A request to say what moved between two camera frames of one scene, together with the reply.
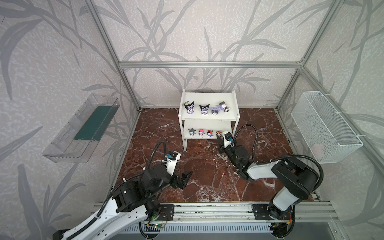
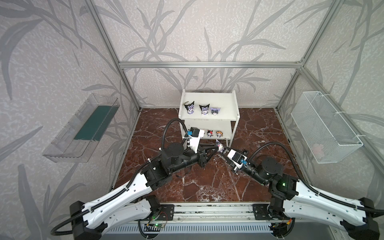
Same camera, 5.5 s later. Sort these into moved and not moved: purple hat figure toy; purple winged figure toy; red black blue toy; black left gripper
Moved: purple hat figure toy; black left gripper
Not moved: red black blue toy; purple winged figure toy
